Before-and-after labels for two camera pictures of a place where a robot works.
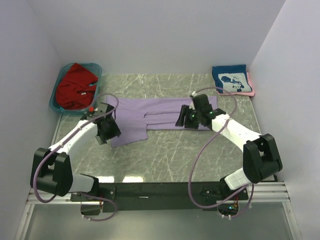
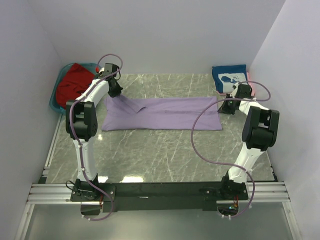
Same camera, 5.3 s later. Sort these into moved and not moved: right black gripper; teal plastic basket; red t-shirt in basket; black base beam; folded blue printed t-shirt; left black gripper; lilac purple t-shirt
Moved: lilac purple t-shirt; left black gripper; right black gripper
Not moved: teal plastic basket; black base beam; red t-shirt in basket; folded blue printed t-shirt
